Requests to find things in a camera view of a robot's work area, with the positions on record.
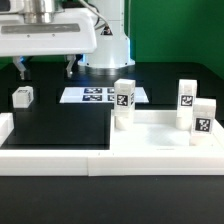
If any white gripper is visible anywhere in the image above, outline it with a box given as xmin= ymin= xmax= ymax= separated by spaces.
xmin=0 ymin=8 xmax=97 ymax=80

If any white square tabletop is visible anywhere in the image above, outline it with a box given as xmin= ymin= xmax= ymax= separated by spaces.
xmin=110 ymin=110 xmax=224 ymax=151

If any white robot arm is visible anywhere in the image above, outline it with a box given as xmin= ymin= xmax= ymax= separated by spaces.
xmin=0 ymin=0 xmax=134 ymax=77

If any white sheet with tags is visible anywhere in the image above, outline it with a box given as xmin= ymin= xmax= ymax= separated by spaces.
xmin=59 ymin=87 xmax=150 ymax=105

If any white U-shaped fence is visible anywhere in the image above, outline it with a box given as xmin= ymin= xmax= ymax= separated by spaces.
xmin=0 ymin=113 xmax=224 ymax=176

